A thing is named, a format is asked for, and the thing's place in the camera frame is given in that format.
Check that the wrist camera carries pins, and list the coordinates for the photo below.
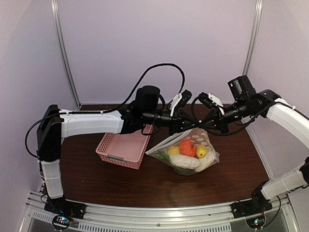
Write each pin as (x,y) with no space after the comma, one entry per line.
(180,100)
(211,101)

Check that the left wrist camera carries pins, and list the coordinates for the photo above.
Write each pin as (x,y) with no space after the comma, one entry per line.
(180,100)

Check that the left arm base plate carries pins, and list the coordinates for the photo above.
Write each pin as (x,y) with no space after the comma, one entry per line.
(66,208)

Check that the pink perforated plastic basket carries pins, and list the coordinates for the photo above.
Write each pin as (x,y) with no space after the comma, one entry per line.
(125,150)

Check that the right round circuit board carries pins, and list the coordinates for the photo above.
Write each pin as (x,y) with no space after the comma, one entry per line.
(256,223)

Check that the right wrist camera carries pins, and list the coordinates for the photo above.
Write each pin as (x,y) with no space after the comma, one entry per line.
(211,101)

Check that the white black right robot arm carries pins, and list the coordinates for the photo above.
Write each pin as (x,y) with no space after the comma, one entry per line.
(286,131)

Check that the right aluminium corner post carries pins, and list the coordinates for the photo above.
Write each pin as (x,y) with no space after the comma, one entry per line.
(257,18)

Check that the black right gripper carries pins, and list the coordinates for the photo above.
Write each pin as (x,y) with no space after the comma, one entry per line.
(219,123)

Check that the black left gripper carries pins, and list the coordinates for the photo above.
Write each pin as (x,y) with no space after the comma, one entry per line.
(177,123)

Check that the white wrinkled cabbage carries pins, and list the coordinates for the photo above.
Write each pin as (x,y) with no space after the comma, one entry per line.
(185,162)

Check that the orange pumpkin with leaf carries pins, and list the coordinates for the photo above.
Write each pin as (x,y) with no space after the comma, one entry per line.
(187,148)

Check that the aluminium front rail frame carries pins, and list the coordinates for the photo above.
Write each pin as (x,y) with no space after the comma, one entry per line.
(206,218)

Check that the left round circuit board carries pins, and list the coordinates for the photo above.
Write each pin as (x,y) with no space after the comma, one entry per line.
(60,222)

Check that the white radish with green leaves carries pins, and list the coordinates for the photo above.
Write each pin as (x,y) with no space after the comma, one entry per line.
(206,162)

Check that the yellow pear with leaf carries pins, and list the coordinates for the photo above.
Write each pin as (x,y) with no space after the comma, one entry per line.
(201,151)

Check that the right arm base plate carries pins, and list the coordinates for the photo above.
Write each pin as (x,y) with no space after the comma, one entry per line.
(249,208)

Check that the aluminium corner post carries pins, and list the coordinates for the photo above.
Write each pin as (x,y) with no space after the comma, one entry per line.
(257,18)
(63,53)

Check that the clear zip top bag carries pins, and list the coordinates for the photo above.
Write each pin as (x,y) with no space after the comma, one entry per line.
(198,136)

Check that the round circuit board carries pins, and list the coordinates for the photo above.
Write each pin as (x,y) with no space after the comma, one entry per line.
(256,223)
(60,222)

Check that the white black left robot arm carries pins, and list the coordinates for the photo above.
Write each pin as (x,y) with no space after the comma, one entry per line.
(58,124)

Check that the left aluminium corner post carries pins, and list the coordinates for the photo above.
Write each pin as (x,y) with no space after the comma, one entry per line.
(63,53)

